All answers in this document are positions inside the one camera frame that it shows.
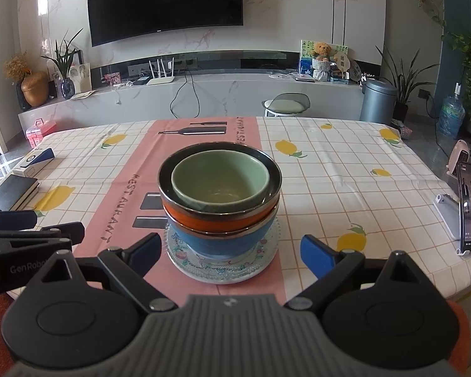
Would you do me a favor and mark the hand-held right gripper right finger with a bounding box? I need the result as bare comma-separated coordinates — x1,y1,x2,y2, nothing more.
284,234,425,311

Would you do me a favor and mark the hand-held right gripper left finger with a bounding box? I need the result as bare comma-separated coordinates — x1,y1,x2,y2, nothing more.
41,232,177,311

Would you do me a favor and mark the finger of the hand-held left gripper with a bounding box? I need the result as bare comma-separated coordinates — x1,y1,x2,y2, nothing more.
0,222,86,259
0,209,38,232

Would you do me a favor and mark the clear glass plate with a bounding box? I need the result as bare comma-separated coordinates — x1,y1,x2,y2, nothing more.
164,220,281,282

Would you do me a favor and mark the orange steel bowl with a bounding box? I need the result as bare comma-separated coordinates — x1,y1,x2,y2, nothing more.
158,142,282,233

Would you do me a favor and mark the blue steel bowl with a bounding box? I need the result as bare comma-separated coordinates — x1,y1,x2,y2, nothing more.
166,204,279,260

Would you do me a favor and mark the white painted fruit plate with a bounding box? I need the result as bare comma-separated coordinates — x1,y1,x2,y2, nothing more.
170,243,279,284

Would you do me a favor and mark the green ceramic bowl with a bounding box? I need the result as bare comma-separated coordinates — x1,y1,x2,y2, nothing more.
171,151,270,211

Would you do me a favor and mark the black notebook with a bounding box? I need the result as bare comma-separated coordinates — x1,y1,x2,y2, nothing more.
0,175,40,211

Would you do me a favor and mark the white and blue box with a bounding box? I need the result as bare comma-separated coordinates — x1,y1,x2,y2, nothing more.
12,147,56,178

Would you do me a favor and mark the pink bottle print placemat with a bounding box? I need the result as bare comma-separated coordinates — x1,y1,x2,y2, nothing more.
73,116,287,307

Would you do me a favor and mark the pink tool case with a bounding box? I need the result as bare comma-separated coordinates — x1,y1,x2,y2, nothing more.
24,118,57,148

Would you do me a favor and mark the brown vase with dried flowers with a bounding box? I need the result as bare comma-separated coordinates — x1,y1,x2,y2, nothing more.
4,51,50,108

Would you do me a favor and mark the white phone stand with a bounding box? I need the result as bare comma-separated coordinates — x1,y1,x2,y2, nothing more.
434,193,471,257

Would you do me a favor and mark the plant in blue vase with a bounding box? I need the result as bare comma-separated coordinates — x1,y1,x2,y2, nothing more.
41,27,85,100

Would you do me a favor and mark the small pink bag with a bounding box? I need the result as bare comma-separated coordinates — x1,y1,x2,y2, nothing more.
390,120,413,139

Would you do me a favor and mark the white round stool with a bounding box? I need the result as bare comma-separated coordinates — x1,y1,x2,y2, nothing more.
262,93,311,118

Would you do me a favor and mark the grey trash can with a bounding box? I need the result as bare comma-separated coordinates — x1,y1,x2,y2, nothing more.
360,79,399,125

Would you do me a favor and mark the pink heater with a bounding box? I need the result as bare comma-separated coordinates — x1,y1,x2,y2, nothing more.
447,139,471,178

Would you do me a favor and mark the white router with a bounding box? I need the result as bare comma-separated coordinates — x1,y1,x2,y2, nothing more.
146,58,176,86

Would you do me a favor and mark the marble television console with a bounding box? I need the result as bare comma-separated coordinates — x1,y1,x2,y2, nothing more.
18,70,365,130

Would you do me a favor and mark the tall leafy potted plant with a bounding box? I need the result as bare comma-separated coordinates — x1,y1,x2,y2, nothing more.
375,45,440,123

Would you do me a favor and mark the teddy bear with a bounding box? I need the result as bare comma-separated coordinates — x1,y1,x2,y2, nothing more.
312,42,334,81

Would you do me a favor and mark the blue water bottle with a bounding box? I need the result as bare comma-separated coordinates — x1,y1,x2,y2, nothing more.
437,82,466,138

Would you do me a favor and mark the round hand fan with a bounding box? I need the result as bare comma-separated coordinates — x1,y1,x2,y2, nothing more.
333,50,352,81

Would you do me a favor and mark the painted picture board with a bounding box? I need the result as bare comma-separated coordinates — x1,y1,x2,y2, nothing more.
300,39,349,79

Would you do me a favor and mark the portrait photo frame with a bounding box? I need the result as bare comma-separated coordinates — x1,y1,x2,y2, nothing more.
70,62,92,94

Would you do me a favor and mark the black power cable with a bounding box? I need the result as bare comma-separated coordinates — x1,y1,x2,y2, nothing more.
170,71,201,119

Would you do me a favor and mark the wall television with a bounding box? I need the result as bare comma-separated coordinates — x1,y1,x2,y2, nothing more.
86,0,245,47

